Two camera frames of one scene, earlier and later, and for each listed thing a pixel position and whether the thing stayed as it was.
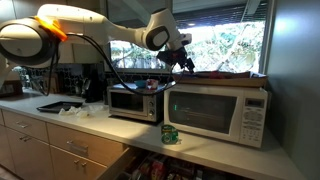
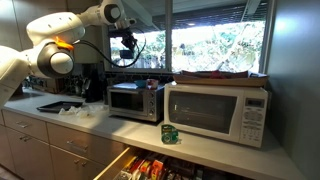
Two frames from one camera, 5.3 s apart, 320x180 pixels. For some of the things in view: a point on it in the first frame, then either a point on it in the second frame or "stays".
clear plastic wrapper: [87, 111] stays
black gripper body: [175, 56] to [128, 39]
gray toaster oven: [123, 103] stays
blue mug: [141, 84] stays
